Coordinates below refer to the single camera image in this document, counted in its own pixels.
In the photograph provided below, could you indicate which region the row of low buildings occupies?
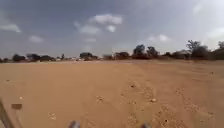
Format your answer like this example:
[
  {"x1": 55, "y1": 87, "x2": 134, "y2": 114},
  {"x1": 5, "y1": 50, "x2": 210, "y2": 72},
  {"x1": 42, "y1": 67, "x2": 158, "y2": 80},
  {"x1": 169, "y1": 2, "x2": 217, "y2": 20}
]
[{"x1": 25, "y1": 51, "x2": 114, "y2": 62}]

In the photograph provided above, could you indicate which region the brown bare dirt ground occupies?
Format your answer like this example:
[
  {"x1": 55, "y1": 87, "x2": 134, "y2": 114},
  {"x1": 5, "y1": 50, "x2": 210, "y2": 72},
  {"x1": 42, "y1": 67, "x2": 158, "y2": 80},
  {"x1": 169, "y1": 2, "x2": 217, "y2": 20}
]
[{"x1": 0, "y1": 59, "x2": 224, "y2": 128}]

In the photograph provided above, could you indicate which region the row of trees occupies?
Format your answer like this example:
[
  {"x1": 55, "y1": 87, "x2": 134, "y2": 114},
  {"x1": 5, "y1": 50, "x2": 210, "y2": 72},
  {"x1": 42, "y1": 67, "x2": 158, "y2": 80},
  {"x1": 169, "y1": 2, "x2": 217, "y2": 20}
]
[{"x1": 0, "y1": 39, "x2": 224, "y2": 64}]

